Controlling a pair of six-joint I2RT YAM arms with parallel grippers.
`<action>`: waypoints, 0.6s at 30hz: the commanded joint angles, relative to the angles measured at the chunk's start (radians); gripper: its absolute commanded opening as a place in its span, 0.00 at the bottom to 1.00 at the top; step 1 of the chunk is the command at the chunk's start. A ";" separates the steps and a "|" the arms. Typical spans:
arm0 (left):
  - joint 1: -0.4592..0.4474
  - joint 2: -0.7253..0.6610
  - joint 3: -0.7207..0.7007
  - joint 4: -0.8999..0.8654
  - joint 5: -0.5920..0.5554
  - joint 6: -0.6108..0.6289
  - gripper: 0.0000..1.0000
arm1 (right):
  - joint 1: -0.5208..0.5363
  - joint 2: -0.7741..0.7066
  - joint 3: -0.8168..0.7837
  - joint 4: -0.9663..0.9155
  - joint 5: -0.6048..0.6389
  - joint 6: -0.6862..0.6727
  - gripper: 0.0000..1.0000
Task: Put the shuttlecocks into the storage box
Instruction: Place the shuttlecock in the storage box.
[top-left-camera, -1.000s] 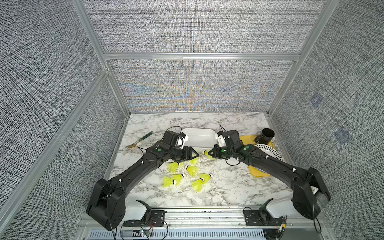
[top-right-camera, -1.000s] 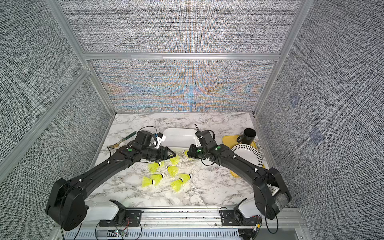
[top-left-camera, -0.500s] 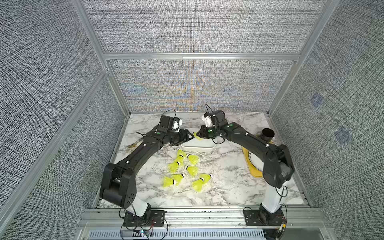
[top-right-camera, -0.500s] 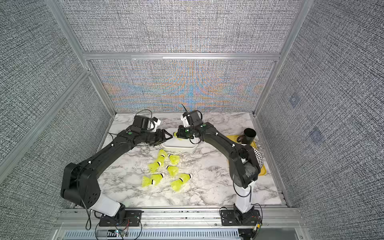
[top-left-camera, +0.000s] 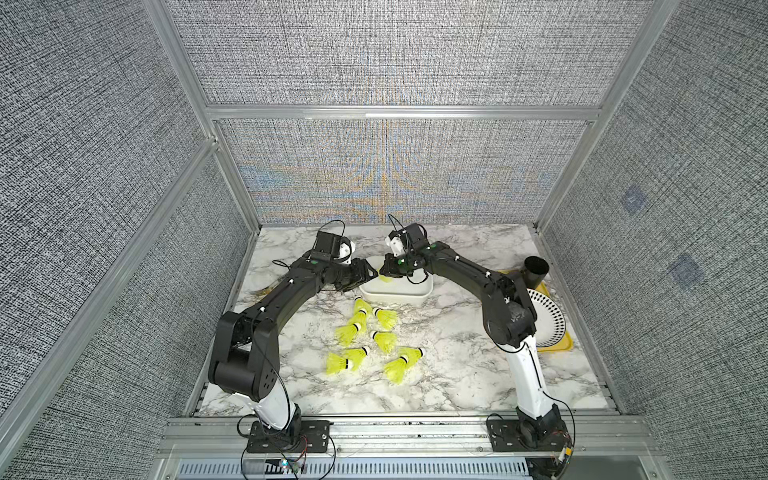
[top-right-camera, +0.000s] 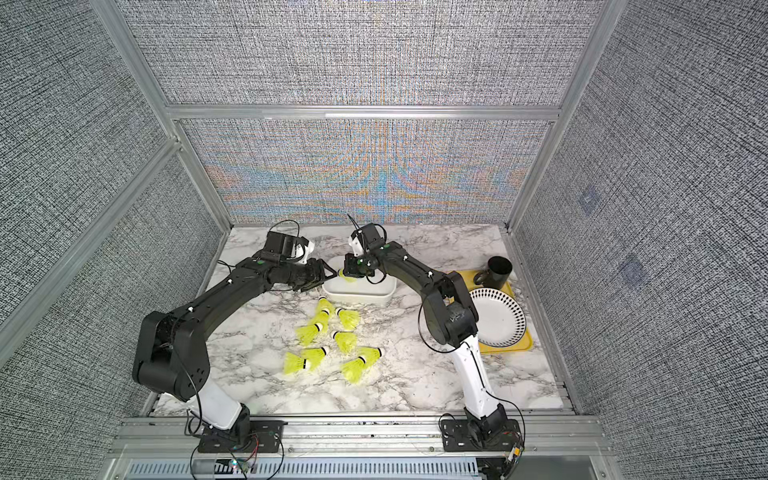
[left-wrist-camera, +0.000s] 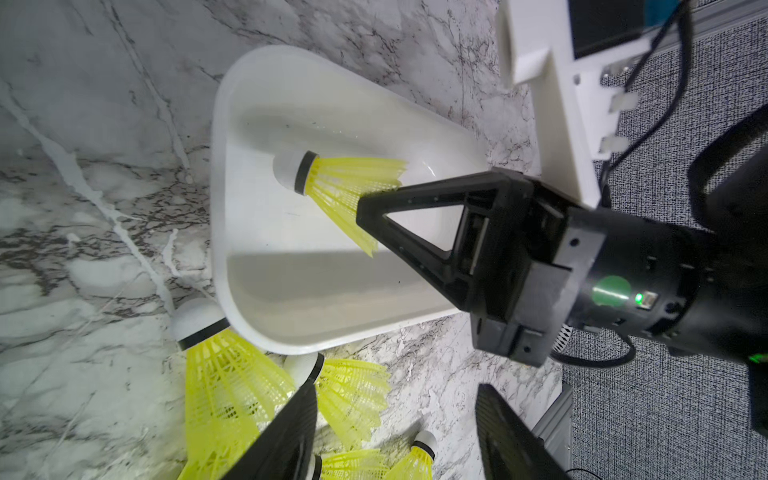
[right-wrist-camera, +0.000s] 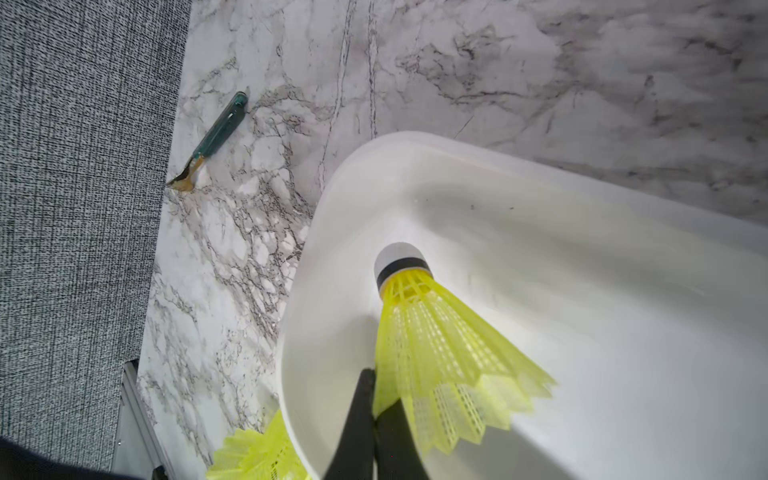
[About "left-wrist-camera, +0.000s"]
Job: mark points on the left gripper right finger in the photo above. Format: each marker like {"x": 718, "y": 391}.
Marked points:
{"x": 509, "y": 450}

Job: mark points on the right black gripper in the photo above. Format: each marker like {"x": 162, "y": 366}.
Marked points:
{"x": 531, "y": 249}

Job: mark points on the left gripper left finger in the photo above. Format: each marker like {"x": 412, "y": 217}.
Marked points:
{"x": 285, "y": 449}

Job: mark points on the yellow shuttlecock three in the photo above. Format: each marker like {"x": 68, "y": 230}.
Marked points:
{"x": 232, "y": 389}

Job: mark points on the yellow shuttlecock two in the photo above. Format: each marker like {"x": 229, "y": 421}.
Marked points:
{"x": 351, "y": 394}

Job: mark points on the yellow shuttlecock one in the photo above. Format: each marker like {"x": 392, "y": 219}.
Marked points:
{"x": 337, "y": 184}

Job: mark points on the white plastic storage box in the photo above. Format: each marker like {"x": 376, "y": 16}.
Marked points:
{"x": 285, "y": 275}

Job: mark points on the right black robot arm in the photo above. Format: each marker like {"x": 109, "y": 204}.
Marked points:
{"x": 698, "y": 291}

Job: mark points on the yellow shuttlecock four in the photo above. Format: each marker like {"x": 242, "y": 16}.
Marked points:
{"x": 352, "y": 465}

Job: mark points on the yellow shuttlecock five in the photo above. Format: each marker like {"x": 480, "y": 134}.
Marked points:
{"x": 418, "y": 463}

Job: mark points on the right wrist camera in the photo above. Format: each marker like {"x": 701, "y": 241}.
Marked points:
{"x": 561, "y": 50}

